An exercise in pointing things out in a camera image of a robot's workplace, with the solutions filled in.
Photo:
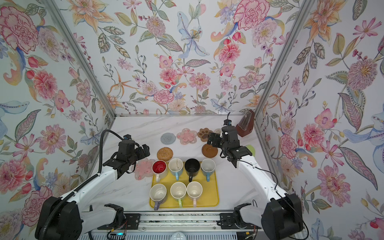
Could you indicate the yellow tray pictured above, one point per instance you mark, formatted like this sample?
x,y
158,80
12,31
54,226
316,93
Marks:
x,y
169,192

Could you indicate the purple handle mug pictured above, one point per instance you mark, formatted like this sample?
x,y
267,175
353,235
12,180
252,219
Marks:
x,y
158,194

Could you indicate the green spatula wooden handle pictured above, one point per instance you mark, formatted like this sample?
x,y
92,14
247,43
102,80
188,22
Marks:
x,y
251,149

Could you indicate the teal blue mug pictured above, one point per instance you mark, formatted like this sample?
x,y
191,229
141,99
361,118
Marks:
x,y
208,167

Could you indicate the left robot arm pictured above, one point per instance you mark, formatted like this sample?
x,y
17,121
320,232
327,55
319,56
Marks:
x,y
65,218

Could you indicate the black mug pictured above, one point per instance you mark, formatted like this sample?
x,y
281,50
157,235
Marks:
x,y
192,167

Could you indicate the red interior mug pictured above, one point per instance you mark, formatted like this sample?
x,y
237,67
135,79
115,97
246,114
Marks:
x,y
160,170

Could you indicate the pink flower coaster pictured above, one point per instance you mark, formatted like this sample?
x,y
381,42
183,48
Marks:
x,y
187,136
144,169

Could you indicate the green handle mug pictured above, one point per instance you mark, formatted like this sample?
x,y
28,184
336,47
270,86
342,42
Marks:
x,y
178,191

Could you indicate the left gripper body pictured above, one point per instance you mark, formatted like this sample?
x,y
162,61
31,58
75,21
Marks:
x,y
137,155

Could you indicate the red brown metronome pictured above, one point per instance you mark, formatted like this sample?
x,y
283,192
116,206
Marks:
x,y
246,124

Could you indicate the brown paw coaster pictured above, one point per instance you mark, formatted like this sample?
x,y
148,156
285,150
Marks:
x,y
203,134

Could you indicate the light blue mug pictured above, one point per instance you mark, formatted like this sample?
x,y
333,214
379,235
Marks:
x,y
176,167

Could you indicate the brown wooden round coaster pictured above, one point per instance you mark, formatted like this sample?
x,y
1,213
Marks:
x,y
209,151

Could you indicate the rattan woven coaster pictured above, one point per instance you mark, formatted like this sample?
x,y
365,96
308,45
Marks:
x,y
165,154

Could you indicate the pink handle mug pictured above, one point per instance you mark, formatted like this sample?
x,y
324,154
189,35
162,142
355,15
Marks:
x,y
194,191

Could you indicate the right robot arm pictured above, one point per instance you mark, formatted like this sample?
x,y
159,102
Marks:
x,y
271,195

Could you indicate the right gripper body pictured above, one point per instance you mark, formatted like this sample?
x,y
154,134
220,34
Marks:
x,y
218,142

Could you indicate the aluminium rail base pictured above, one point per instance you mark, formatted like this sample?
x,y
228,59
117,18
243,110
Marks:
x,y
180,223

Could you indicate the grey woven coaster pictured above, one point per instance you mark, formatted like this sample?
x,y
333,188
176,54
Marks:
x,y
168,138

